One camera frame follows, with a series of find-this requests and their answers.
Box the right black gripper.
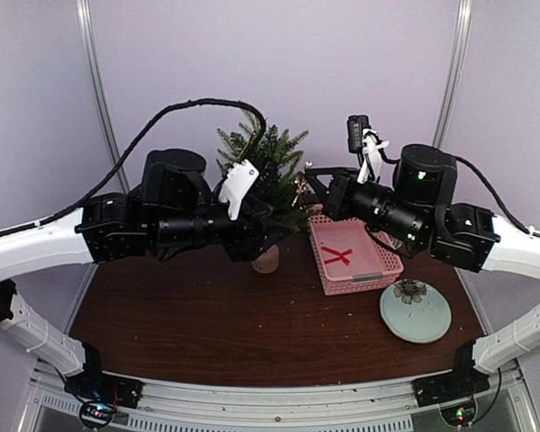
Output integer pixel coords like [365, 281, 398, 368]
[304, 167, 428, 249]

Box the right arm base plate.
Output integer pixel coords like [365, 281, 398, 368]
[412, 368, 491, 408]

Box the pink plastic basket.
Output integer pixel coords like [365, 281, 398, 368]
[309, 215, 403, 296]

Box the right green circuit board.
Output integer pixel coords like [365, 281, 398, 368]
[440, 401, 477, 428]

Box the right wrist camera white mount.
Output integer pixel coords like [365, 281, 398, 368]
[346, 114, 390, 184]

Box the right aluminium frame post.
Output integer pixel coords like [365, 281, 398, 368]
[432, 0, 473, 149]

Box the green circuit board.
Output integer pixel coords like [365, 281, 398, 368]
[440, 401, 477, 428]
[78, 400, 117, 428]

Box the front aluminium rail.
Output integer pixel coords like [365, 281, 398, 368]
[14, 360, 540, 431]

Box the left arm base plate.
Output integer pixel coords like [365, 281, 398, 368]
[62, 371, 144, 409]

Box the aluminium frame post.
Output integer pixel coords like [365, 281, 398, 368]
[75, 0, 131, 190]
[432, 0, 473, 149]

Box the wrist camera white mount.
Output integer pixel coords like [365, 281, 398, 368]
[216, 154, 278, 221]
[346, 114, 390, 184]

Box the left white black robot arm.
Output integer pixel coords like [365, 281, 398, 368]
[0, 148, 289, 400]

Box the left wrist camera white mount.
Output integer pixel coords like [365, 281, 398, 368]
[216, 154, 278, 221]

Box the red satin ribbon bow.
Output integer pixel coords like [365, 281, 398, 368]
[321, 247, 353, 266]

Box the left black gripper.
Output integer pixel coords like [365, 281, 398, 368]
[150, 197, 292, 263]

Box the round wooden tree base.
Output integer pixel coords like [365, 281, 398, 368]
[251, 245, 280, 275]

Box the small green christmas tree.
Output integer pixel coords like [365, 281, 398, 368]
[217, 111, 317, 234]

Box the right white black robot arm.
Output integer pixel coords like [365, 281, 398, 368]
[305, 144, 540, 280]

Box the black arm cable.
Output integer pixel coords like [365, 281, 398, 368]
[0, 97, 267, 242]
[454, 155, 540, 242]

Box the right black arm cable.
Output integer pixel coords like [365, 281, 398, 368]
[454, 155, 540, 242]

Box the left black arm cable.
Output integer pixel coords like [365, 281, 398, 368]
[0, 97, 267, 242]

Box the left aluminium frame post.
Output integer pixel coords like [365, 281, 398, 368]
[75, 0, 131, 190]

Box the left green circuit board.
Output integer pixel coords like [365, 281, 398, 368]
[78, 400, 117, 428]

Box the pale green flower plate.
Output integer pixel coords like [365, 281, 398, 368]
[379, 279, 452, 344]

